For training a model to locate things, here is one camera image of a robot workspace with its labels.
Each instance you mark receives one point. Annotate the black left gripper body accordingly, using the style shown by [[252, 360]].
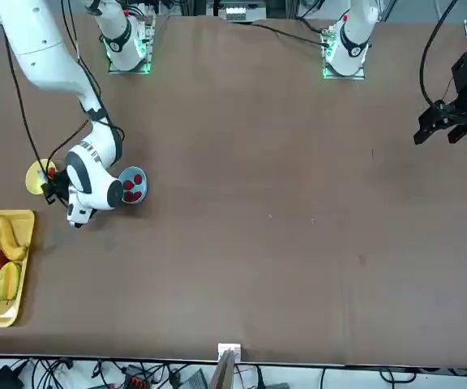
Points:
[[466, 75]]

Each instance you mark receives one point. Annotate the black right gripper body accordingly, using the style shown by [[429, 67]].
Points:
[[62, 189]]

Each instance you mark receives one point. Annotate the red strawberry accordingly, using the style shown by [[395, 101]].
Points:
[[128, 197], [136, 196], [51, 172], [137, 178], [129, 185]]

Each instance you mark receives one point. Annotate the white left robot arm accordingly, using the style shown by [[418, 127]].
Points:
[[351, 40]]

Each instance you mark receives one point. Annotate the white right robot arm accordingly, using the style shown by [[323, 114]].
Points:
[[43, 48]]

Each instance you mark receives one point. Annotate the yellow bowl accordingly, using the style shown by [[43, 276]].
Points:
[[32, 182]]

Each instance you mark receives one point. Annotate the blue bowl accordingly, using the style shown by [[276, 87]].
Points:
[[146, 190]]

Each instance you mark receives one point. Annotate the yellow plastic tray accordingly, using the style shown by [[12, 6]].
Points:
[[22, 223]]

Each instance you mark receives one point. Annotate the yellow banana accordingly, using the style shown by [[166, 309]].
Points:
[[8, 239]]

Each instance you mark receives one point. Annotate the yellow-green starfruit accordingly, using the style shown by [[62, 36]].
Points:
[[7, 281]]

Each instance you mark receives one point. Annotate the green circuit board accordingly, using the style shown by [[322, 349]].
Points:
[[147, 28], [328, 38]]

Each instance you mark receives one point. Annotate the large black power brick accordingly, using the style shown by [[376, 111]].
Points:
[[2, 381]]

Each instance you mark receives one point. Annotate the red black electronic module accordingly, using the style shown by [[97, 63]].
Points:
[[136, 381]]

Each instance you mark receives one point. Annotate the white power strip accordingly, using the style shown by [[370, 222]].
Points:
[[235, 12]]

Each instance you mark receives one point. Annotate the ribbed black power brick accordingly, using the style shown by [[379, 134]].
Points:
[[197, 381]]

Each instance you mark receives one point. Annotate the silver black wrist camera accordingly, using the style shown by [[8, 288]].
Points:
[[48, 198]]

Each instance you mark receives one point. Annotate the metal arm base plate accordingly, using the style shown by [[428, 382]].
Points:
[[130, 72], [331, 77]]

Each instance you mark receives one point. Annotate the aluminium camera post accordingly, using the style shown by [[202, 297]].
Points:
[[223, 373]]

